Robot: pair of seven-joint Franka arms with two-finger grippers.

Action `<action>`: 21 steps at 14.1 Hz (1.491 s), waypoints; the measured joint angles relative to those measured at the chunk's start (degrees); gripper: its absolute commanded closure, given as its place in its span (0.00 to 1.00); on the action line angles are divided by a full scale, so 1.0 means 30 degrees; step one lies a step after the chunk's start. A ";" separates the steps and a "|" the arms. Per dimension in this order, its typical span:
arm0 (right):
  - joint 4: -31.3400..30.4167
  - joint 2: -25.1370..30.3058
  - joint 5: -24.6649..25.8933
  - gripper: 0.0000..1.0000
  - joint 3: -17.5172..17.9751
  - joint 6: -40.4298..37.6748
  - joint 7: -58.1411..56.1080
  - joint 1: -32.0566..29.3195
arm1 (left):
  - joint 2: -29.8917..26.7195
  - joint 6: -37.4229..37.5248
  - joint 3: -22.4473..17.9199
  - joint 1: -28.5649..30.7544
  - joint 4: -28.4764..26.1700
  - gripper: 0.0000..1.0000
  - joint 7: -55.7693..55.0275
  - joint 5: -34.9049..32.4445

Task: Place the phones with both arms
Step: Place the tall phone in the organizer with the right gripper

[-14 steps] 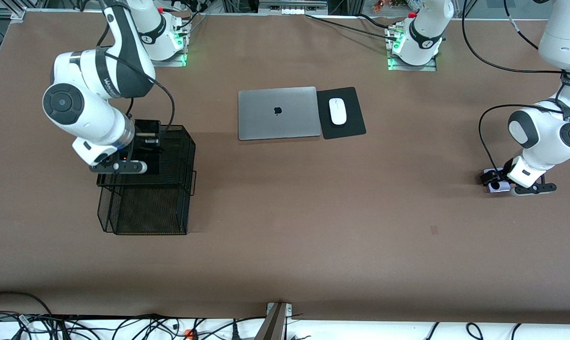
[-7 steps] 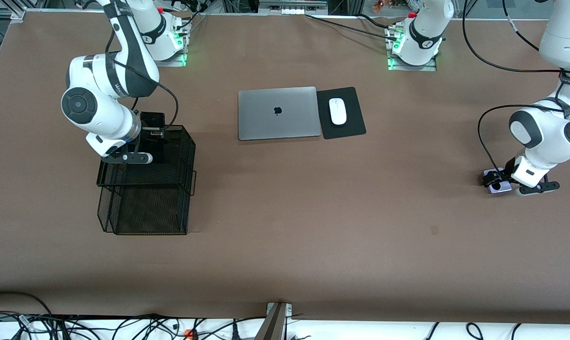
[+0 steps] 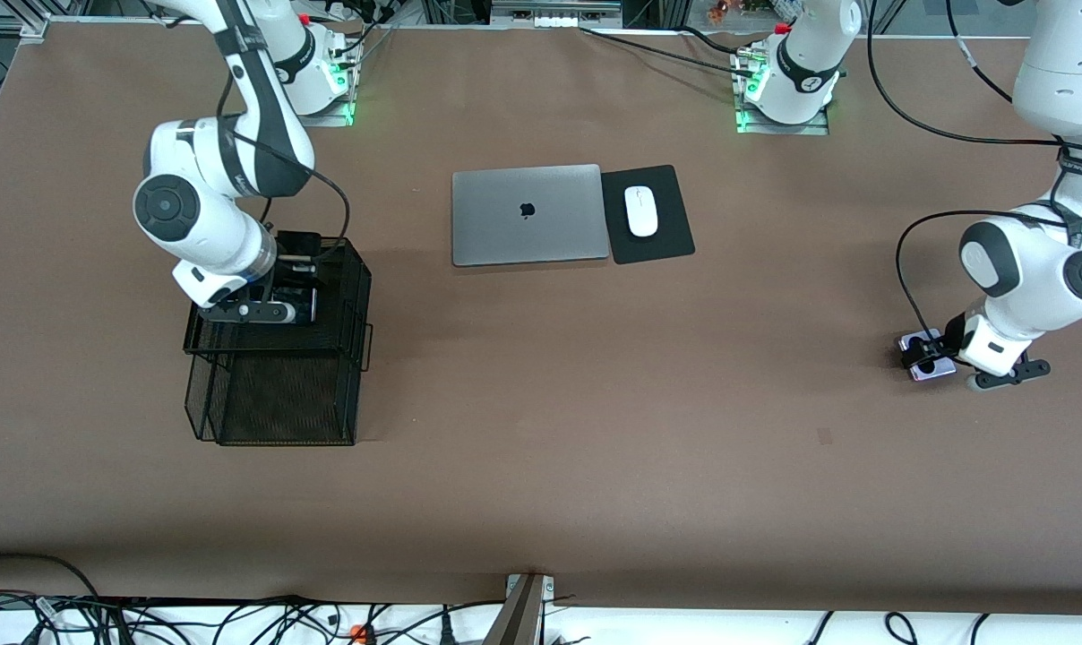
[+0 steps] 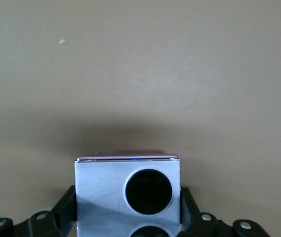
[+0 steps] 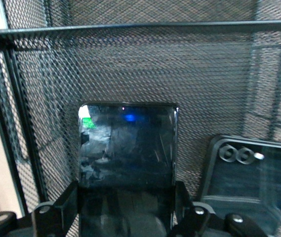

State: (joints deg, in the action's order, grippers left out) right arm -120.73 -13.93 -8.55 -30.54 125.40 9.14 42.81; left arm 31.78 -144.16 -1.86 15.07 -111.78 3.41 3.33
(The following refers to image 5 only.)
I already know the black slab smartphone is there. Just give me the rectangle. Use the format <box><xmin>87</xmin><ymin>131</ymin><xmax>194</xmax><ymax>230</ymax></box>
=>
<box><xmin>77</xmin><ymin>102</ymin><xmax>180</xmax><ymax>237</ymax></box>

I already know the black flip phone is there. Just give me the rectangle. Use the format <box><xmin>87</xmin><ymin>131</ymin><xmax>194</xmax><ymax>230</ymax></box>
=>
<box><xmin>199</xmin><ymin>134</ymin><xmax>281</xmax><ymax>237</ymax></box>

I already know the black mesh two-tier organizer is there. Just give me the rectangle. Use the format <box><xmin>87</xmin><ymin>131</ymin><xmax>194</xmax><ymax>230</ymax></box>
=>
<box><xmin>0</xmin><ymin>0</ymin><xmax>281</xmax><ymax>237</ymax></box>

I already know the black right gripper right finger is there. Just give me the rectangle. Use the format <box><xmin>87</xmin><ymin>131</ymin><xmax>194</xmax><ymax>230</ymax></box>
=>
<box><xmin>171</xmin><ymin>181</ymin><xmax>267</xmax><ymax>237</ymax></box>

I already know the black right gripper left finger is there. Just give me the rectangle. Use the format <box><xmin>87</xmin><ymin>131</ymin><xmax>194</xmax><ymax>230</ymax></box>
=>
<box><xmin>0</xmin><ymin>181</ymin><xmax>79</xmax><ymax>237</ymax></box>

